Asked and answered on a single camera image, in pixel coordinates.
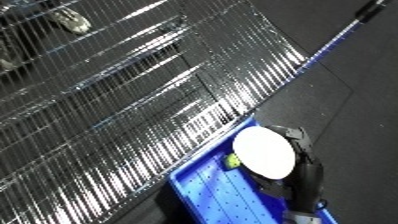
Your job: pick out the white paper cup green band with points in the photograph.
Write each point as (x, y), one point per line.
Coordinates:
(263, 156)

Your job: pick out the pale right robot forearm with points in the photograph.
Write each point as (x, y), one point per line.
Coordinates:
(302, 219)

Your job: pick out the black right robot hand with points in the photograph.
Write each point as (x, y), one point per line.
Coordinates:
(309, 180)

